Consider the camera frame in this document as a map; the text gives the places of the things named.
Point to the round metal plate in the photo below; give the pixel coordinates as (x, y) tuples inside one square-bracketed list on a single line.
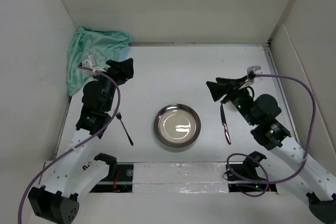
[(177, 125)]

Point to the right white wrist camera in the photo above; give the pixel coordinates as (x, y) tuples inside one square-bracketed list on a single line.
[(253, 73)]

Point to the black metal fork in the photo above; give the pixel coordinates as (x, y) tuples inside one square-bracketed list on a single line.
[(119, 117)]

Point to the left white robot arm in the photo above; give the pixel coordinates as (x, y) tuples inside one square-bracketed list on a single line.
[(57, 199)]

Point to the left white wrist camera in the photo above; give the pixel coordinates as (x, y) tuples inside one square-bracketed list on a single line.
[(90, 66)]

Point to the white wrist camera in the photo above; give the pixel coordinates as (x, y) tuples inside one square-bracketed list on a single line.
[(253, 73), (90, 66)]

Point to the green satin placemat cloth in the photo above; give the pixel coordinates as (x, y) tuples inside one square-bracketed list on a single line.
[(104, 45)]

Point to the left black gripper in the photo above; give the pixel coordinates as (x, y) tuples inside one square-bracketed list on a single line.
[(119, 71)]

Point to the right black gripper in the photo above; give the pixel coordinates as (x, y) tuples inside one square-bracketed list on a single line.
[(230, 86)]

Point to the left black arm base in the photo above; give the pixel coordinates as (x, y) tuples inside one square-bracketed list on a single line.
[(120, 182)]

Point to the black knife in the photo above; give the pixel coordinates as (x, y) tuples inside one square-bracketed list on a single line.
[(224, 124)]

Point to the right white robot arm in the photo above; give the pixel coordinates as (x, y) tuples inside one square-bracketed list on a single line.
[(310, 182)]

